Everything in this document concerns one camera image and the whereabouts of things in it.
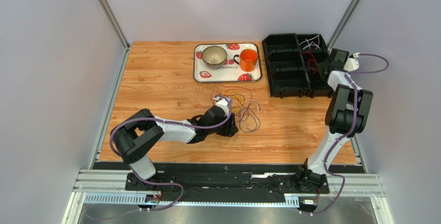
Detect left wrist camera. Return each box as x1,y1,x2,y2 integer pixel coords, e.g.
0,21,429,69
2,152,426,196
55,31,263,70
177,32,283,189
213,95,231,116

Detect aluminium frame post left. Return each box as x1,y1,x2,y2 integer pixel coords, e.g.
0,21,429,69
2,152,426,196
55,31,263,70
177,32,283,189
97,0,130,50

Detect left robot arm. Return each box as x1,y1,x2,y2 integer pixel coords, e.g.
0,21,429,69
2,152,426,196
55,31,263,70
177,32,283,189
109,106,239,180

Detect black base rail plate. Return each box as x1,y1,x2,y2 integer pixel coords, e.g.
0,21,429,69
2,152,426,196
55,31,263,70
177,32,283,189
92,161,366,204

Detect white cable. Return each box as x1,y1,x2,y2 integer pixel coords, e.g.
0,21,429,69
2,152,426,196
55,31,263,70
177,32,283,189
299,34,326,51
238,99,261,133

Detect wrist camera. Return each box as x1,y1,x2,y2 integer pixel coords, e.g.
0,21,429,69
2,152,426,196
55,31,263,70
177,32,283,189
213,95,231,116
344,53,360,72

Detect red cable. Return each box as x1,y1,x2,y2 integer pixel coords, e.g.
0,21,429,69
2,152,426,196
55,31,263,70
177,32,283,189
302,51,321,76

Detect beige ceramic bowl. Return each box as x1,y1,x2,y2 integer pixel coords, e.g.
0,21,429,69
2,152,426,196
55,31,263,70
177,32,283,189
202,46,227,69

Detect black compartment organizer box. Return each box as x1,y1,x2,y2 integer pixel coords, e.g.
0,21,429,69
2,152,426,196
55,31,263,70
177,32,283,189
262,33,333,98

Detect yellow cable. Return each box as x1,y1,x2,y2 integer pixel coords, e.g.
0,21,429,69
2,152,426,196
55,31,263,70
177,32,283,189
222,89,246,111

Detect orange mug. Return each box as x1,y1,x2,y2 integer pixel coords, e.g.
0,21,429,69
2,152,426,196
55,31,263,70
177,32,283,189
233,49,258,72

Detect aluminium frame post right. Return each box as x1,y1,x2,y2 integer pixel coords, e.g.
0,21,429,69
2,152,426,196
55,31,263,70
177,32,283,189
327,0,362,51

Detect white strawberry tray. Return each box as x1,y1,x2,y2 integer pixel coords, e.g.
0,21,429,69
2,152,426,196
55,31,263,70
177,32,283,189
193,43,262,83

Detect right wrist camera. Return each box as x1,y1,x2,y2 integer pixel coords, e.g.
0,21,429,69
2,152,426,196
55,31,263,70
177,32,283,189
344,53,360,72

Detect aluminium frame post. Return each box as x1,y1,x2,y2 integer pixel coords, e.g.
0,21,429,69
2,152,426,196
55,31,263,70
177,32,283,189
327,0,362,51
97,0,130,50

